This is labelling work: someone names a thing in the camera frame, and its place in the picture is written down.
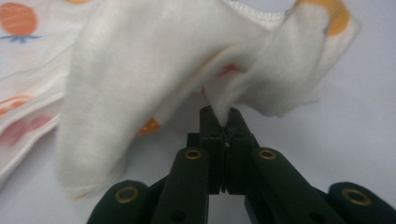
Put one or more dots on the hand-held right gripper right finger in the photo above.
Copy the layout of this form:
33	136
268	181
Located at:
238	155

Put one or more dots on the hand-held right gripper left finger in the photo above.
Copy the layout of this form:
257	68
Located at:
214	155

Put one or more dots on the white cloth with orange print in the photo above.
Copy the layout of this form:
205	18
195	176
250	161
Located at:
124	77

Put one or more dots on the white table mat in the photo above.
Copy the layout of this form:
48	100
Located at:
358	109

